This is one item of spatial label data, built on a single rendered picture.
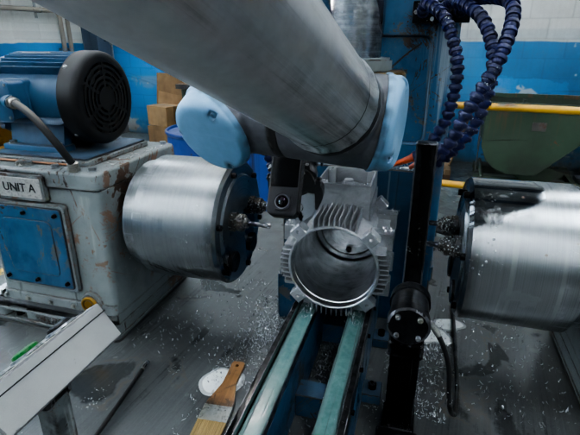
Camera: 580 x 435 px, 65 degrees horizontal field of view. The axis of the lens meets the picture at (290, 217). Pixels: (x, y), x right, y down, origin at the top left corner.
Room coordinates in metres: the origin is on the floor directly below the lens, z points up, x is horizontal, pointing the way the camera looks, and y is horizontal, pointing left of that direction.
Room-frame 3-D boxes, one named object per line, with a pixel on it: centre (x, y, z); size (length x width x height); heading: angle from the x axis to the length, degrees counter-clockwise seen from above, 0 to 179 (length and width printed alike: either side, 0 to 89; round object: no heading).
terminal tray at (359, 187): (0.84, -0.11, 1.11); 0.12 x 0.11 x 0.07; 164
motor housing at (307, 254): (0.80, -0.10, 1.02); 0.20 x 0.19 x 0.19; 164
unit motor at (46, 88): (0.95, 0.52, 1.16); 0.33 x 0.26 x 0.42; 74
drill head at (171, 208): (0.90, 0.24, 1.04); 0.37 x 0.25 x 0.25; 74
